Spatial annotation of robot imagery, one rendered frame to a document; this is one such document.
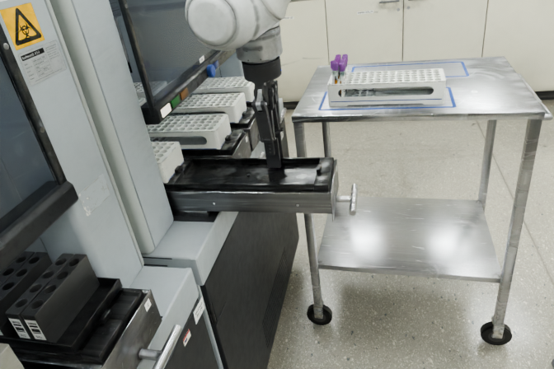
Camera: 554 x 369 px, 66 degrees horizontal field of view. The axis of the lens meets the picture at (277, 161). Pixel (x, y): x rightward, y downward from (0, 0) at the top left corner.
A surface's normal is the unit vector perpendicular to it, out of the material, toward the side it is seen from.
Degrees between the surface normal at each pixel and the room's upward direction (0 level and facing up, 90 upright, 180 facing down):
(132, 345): 90
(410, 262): 0
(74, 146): 90
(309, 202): 90
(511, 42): 90
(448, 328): 0
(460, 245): 0
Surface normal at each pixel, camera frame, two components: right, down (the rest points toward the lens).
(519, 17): -0.21, 0.49
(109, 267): 0.97, 0.00
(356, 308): -0.12, -0.87
